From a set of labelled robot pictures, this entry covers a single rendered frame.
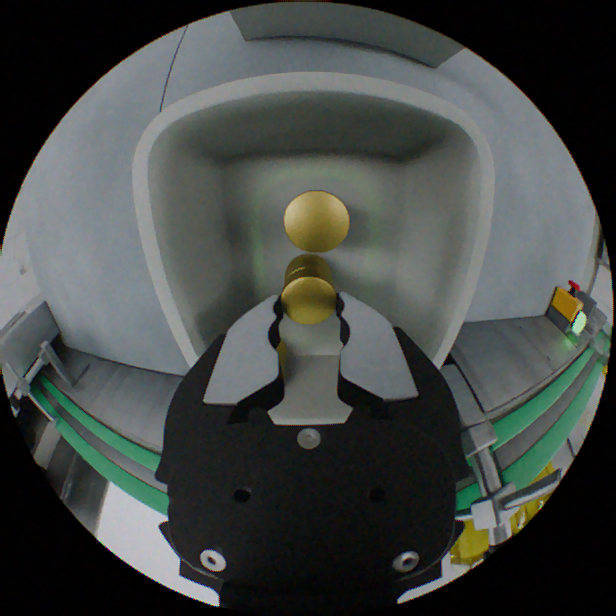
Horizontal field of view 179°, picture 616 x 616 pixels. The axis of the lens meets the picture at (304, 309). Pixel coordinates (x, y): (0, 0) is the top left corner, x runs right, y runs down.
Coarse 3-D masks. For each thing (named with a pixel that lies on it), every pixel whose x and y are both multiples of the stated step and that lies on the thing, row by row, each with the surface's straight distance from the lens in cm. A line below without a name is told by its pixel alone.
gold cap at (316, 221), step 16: (304, 192) 10; (320, 192) 10; (288, 208) 10; (304, 208) 10; (320, 208) 10; (336, 208) 10; (288, 224) 10; (304, 224) 10; (320, 224) 10; (336, 224) 10; (304, 240) 10; (320, 240) 10; (336, 240) 10
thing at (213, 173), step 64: (192, 128) 11; (256, 128) 12; (320, 128) 12; (384, 128) 12; (448, 128) 11; (192, 192) 13; (256, 192) 15; (384, 192) 16; (448, 192) 13; (192, 256) 12; (256, 256) 16; (320, 256) 15; (384, 256) 16; (448, 256) 12; (192, 320) 12; (448, 320) 13; (320, 384) 19
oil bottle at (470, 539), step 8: (472, 520) 33; (472, 528) 33; (464, 536) 34; (472, 536) 33; (480, 536) 34; (488, 536) 35; (456, 544) 36; (464, 544) 34; (472, 544) 34; (480, 544) 35; (488, 544) 36; (456, 552) 36; (464, 552) 35; (472, 552) 34; (480, 552) 35; (456, 560) 37; (464, 560) 36; (472, 560) 35; (480, 560) 36; (456, 568) 38; (464, 568) 36
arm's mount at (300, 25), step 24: (240, 24) 24; (264, 24) 23; (288, 24) 23; (312, 24) 23; (336, 24) 23; (360, 24) 23; (384, 24) 23; (408, 24) 22; (384, 48) 25; (408, 48) 25; (432, 48) 24; (456, 48) 24
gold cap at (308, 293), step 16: (304, 256) 14; (288, 272) 13; (304, 272) 11; (320, 272) 12; (288, 288) 11; (304, 288) 11; (320, 288) 11; (288, 304) 12; (304, 304) 12; (320, 304) 12; (336, 304) 12; (304, 320) 12; (320, 320) 12
